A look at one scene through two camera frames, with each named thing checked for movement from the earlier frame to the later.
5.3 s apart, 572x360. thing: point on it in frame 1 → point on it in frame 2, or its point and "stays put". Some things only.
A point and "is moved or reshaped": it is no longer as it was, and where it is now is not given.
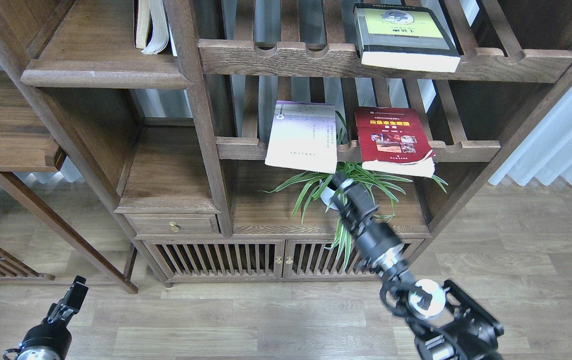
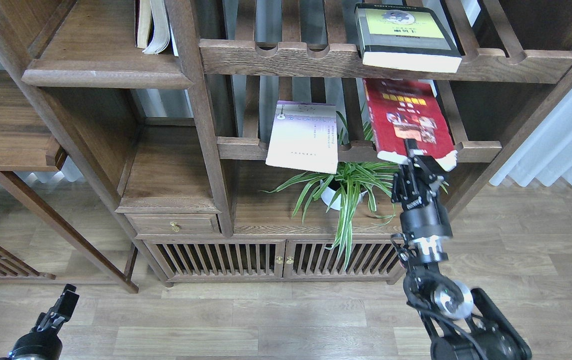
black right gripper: x=379 y=240 → x=423 y=216
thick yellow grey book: x=402 y=36 stays put
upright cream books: x=151 y=29 stays put
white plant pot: x=326 y=195 stays put
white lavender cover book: x=303 y=136 stays put
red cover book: x=394 y=140 is moved or reshaped
